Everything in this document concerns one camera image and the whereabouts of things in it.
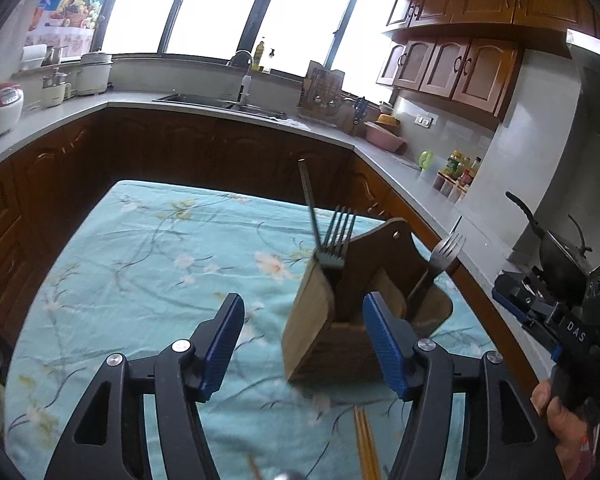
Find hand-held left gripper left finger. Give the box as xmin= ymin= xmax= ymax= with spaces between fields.
xmin=44 ymin=292 xmax=246 ymax=480

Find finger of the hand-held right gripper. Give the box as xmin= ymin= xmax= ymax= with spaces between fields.
xmin=491 ymin=287 xmax=556 ymax=346
xmin=497 ymin=270 xmax=561 ymax=311

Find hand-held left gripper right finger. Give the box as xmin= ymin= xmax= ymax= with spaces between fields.
xmin=362 ymin=291 xmax=566 ymax=480

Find wooden utensil holder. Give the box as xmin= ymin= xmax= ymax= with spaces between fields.
xmin=281 ymin=217 xmax=455 ymax=386

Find steel fork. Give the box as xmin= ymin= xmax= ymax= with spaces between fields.
xmin=312 ymin=205 xmax=358 ymax=291
xmin=405 ymin=230 xmax=467 ymax=321

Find metal chopstick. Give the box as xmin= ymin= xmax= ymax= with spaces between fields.
xmin=297 ymin=159 xmax=326 ymax=256

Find person's right hand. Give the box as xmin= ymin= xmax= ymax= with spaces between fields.
xmin=531 ymin=379 xmax=600 ymax=480

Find black wok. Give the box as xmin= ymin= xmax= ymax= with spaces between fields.
xmin=505 ymin=191 xmax=593 ymax=291

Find teal floral tablecloth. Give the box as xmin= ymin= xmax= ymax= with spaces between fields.
xmin=2 ymin=180 xmax=556 ymax=480

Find seasoning jar rack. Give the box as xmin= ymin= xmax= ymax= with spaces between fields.
xmin=432 ymin=172 xmax=473 ymax=203

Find grey kitchen countertop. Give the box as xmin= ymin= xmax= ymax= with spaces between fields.
xmin=0 ymin=87 xmax=531 ymax=281

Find green plastic cup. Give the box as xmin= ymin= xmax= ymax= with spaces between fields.
xmin=417 ymin=150 xmax=436 ymax=181

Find pink plastic basin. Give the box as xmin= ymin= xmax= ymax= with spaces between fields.
xmin=362 ymin=120 xmax=406 ymax=153

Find range hood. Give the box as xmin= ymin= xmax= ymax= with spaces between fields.
xmin=565 ymin=27 xmax=600 ymax=161

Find knife block with scissors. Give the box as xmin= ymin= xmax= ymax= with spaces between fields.
xmin=341 ymin=95 xmax=371 ymax=136

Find steel kitchen sink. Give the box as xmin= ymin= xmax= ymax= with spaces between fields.
xmin=152 ymin=91 xmax=288 ymax=121

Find chrome sink faucet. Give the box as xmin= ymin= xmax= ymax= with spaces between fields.
xmin=226 ymin=50 xmax=255 ymax=107

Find wooden cutting board rack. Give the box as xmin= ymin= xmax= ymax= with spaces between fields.
xmin=296 ymin=59 xmax=347 ymax=126

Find large white rice cooker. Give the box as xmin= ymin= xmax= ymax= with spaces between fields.
xmin=75 ymin=51 xmax=113 ymax=96

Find small beige kitchen appliance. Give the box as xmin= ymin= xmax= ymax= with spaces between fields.
xmin=41 ymin=67 xmax=73 ymax=108

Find kitchen window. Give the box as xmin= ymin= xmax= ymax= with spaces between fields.
xmin=97 ymin=0 xmax=411 ymax=106

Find white plastic container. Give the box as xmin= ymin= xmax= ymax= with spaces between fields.
xmin=20 ymin=44 xmax=48 ymax=71

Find fruit print roller blind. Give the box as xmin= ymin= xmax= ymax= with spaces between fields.
xmin=24 ymin=0 xmax=123 ymax=48

